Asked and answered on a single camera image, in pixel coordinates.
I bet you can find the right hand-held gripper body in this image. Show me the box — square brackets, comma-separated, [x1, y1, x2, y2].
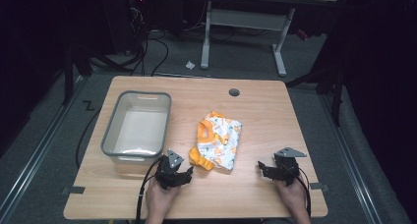
[272, 146, 308, 188]

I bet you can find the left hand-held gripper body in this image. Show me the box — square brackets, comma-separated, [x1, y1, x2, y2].
[154, 148, 187, 191]

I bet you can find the white and orange baby garment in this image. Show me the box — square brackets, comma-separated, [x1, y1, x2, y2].
[188, 111, 244, 172]

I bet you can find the grey-rimmed translucent plastic bin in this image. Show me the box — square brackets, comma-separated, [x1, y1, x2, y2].
[100, 89, 173, 163]

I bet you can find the person's left hand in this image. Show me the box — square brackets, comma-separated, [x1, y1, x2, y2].
[145, 177, 182, 216]

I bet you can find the person's right hand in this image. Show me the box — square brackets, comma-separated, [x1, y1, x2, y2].
[273, 177, 311, 215]

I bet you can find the grey tape strip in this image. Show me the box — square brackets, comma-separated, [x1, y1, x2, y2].
[61, 186, 87, 196]
[309, 182, 330, 192]

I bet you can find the black metal stand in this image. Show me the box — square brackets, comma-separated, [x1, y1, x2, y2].
[285, 58, 346, 128]
[61, 41, 134, 106]

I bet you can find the wooden desk with white legs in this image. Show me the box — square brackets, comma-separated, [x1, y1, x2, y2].
[199, 0, 339, 78]

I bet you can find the black computer tower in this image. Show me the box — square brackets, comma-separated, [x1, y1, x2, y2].
[99, 0, 149, 56]

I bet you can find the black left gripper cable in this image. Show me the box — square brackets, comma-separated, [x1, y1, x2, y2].
[135, 154, 165, 224]

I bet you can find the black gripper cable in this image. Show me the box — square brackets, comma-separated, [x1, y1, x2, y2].
[295, 166, 313, 218]
[135, 154, 165, 224]

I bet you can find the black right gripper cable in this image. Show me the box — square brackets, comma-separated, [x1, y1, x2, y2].
[295, 166, 313, 218]

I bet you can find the metal floor rail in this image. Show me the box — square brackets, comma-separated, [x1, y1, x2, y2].
[319, 94, 384, 224]
[0, 74, 87, 215]

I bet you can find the black floor cable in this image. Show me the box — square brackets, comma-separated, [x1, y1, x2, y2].
[75, 108, 102, 170]

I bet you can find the bundle of black cables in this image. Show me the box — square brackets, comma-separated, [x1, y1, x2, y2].
[129, 1, 170, 78]

